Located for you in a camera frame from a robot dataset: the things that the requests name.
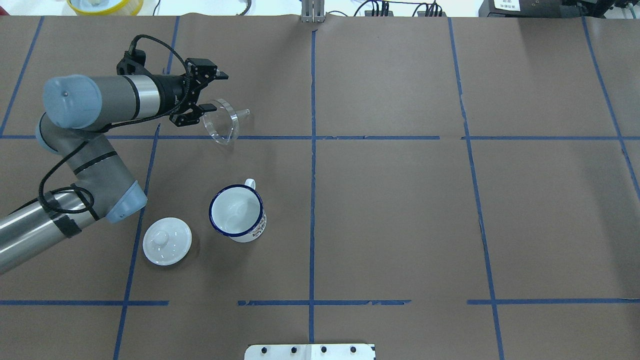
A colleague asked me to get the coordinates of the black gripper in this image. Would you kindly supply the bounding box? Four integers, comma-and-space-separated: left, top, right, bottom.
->
158, 58, 229, 127

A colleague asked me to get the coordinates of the clear glass funnel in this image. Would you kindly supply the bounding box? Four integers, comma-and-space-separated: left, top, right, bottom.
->
199, 98, 252, 145

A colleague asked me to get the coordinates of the white ceramic lid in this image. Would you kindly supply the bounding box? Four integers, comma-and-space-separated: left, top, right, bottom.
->
142, 217, 193, 266

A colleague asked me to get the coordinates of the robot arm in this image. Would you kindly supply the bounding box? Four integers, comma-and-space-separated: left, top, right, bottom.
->
0, 50, 229, 274

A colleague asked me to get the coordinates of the yellow tape roll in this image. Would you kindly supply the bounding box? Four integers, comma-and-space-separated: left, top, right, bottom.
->
66, 0, 144, 16

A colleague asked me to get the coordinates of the white enamel mug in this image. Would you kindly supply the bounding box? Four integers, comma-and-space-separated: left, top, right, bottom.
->
208, 178, 267, 243

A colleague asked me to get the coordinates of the white mounting plate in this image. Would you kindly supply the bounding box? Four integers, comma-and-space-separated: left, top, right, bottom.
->
243, 342, 377, 360

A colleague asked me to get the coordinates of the aluminium frame post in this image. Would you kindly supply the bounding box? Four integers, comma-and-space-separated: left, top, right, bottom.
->
300, 0, 326, 23

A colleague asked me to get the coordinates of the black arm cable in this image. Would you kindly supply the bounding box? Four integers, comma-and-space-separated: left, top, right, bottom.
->
38, 34, 191, 215

